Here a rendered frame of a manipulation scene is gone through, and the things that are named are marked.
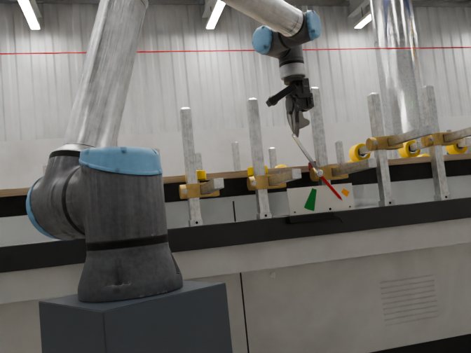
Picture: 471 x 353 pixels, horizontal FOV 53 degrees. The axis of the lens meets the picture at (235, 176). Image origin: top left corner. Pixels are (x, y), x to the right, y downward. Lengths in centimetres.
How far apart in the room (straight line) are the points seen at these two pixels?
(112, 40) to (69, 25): 841
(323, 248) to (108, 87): 104
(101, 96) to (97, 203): 31
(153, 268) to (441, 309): 168
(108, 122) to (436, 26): 1105
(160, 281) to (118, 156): 23
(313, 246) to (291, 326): 38
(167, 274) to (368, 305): 139
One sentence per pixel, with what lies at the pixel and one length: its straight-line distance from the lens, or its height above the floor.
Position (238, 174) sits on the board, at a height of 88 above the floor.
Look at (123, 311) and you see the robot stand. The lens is 77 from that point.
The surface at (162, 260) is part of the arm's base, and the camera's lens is 86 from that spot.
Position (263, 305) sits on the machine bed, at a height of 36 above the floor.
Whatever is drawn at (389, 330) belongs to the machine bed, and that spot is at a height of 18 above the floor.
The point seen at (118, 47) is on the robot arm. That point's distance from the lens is 115.
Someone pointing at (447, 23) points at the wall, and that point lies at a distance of 1208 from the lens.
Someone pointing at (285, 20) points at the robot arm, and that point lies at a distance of 150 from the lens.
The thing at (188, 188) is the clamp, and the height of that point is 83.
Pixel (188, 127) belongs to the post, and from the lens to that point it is 168.
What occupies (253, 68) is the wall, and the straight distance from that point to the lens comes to 960.
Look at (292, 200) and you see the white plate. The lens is 173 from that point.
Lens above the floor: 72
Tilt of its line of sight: 5 degrees up
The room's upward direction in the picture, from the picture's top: 6 degrees counter-clockwise
